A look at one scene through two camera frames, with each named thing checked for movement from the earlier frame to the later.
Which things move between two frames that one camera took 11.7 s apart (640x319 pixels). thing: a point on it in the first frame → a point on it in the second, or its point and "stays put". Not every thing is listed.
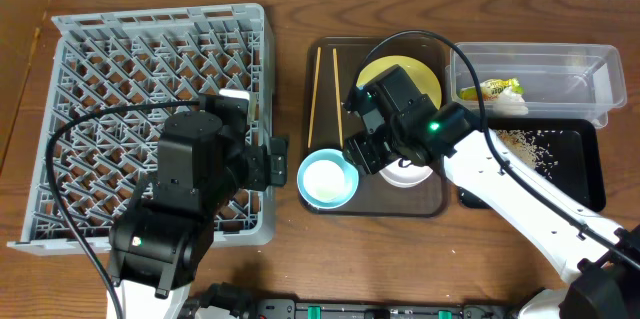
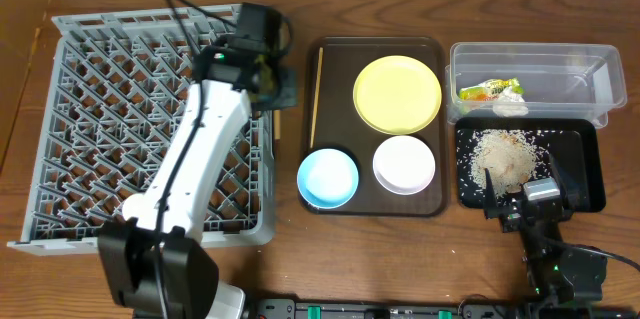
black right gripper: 361,153 → 526,212
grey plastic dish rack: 111,60 stays put
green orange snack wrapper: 491,89 stays put
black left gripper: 273,162 → 286,93
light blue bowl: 326,180 stays put
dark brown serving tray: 332,69 stays put
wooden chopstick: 314,102 stays put
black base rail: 289,308 stays put
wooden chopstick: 338,88 → 277,124
